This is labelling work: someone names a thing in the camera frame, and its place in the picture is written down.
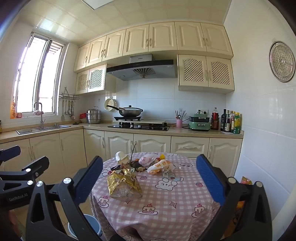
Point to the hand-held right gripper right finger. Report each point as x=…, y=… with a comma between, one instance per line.
x=209, y=180

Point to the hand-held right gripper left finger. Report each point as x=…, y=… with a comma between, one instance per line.
x=90, y=176

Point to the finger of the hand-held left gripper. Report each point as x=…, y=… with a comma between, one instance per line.
x=10, y=153
x=38, y=163

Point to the gold snack bag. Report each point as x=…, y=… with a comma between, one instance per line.
x=122, y=183

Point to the white tissue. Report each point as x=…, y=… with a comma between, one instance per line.
x=119, y=154

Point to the cream wrapper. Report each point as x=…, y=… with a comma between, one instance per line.
x=125, y=160

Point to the clear plastic wrapper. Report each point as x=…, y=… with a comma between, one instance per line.
x=167, y=174

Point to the dark snack wrapper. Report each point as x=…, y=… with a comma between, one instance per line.
x=137, y=166

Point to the thin dark stick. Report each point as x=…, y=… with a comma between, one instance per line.
x=133, y=150

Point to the blue trash bin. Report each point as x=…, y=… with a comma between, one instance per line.
x=93, y=226

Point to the red yellow wrapper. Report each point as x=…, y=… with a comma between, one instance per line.
x=160, y=157

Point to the pink white plastic wrapper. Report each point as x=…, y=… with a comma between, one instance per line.
x=146, y=160

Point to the steel sink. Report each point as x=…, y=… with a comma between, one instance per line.
x=44, y=128

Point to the orange plastic bag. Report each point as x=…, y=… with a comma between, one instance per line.
x=246, y=180

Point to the cream base cabinets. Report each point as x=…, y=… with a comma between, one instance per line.
x=115, y=143

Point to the orange bottle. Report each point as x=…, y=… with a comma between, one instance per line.
x=13, y=111

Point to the steel faucet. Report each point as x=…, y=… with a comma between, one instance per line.
x=41, y=115

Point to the pink checkered tablecloth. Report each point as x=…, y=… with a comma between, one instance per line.
x=161, y=199

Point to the white bowl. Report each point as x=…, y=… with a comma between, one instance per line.
x=83, y=120

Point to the steel ladle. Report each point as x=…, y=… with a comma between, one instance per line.
x=66, y=111

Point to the steel slotted spoon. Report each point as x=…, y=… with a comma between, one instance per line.
x=72, y=114

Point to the dark glass bottle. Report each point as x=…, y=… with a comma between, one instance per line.
x=223, y=121
x=227, y=124

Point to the steel steamer pot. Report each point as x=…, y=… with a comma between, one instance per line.
x=93, y=115

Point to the red cap sauce bottle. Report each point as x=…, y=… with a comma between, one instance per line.
x=215, y=120

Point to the green oil bottle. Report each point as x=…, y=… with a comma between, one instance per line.
x=236, y=125

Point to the pink utensil holder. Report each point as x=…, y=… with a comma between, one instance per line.
x=179, y=123

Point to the black gas hob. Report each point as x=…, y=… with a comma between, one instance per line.
x=138, y=127

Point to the bundle of chopsticks and cutlery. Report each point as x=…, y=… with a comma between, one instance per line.
x=180, y=114

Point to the cream colander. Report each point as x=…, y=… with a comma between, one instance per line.
x=108, y=103

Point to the wok with lid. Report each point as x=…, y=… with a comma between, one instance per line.
x=130, y=111

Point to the kitchen window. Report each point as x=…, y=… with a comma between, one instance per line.
x=39, y=76

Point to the cream lattice door cabinet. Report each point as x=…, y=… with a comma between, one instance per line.
x=203, y=71
x=94, y=80

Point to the black range hood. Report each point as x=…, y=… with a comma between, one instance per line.
x=143, y=69

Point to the round steel steamer tray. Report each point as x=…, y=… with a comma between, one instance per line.
x=282, y=61

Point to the cream upper cabinets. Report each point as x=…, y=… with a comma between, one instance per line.
x=161, y=38

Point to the ceiling light panel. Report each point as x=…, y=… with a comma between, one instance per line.
x=104, y=3

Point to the white wall socket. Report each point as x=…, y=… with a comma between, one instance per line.
x=202, y=111

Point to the wall utensil rack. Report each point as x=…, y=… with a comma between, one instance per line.
x=69, y=95

